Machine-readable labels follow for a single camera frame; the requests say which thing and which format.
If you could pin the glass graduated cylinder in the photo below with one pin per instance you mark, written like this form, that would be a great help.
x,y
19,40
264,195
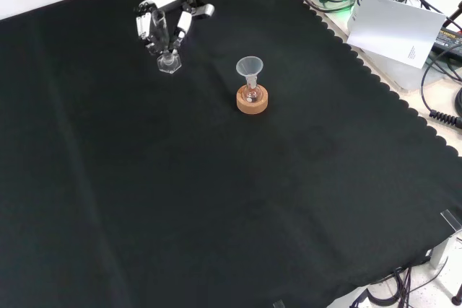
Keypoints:
x,y
169,64

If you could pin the clear plastic funnel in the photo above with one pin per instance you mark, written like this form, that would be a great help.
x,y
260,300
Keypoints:
x,y
249,64

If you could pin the round-bottom glass flask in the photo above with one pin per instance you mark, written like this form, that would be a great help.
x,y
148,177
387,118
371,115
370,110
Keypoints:
x,y
251,95

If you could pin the black bench cloth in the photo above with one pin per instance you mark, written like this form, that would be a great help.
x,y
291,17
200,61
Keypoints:
x,y
216,196

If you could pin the white paper sheet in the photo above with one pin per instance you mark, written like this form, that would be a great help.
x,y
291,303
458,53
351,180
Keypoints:
x,y
393,30

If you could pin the black power adapter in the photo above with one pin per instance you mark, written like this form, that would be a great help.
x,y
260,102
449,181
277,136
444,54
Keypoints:
x,y
449,43

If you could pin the clear cloth clip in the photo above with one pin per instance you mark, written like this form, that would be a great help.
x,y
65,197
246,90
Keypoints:
x,y
278,304
452,220

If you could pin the aluminium bench leg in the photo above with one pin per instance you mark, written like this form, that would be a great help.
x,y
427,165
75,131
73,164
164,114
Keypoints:
x,y
445,250

